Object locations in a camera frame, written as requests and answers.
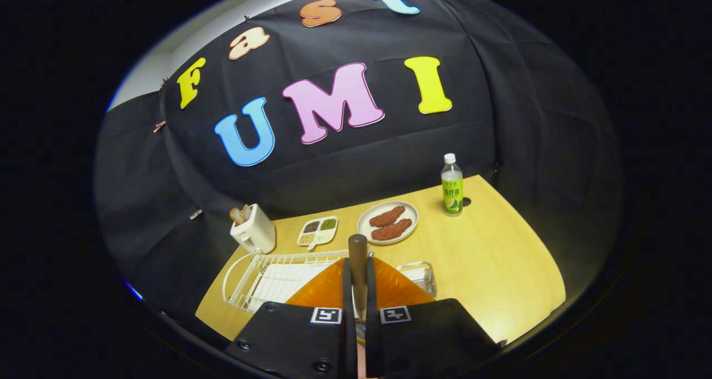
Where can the white dish rack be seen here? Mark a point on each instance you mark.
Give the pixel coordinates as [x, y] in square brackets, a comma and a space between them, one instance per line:
[267, 281]

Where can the white sectioned condiment dish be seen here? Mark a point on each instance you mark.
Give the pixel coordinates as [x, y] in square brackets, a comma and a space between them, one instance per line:
[328, 224]

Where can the red sausage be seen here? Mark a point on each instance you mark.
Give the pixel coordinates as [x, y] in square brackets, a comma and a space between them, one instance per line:
[387, 216]
[392, 230]

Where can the silver clip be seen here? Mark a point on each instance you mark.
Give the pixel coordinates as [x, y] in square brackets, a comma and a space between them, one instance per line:
[195, 214]

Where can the white toaster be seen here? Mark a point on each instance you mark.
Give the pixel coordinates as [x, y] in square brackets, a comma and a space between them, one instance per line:
[256, 234]

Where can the green tea bottle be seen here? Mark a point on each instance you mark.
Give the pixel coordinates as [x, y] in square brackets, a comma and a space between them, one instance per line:
[452, 192]

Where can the toast slice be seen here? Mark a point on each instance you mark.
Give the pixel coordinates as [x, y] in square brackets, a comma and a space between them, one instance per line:
[246, 211]
[236, 216]

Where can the white round plate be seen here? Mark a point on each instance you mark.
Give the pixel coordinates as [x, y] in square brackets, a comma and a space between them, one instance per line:
[364, 223]

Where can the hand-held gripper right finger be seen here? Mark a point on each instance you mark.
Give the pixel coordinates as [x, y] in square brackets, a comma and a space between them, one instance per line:
[372, 323]

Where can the black backdrop cloth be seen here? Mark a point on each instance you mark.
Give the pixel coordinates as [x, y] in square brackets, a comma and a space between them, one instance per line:
[500, 89]

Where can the red clip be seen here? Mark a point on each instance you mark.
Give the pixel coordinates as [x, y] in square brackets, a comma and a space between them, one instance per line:
[159, 126]

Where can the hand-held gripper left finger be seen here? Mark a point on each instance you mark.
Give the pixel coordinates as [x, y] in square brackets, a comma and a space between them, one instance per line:
[348, 323]

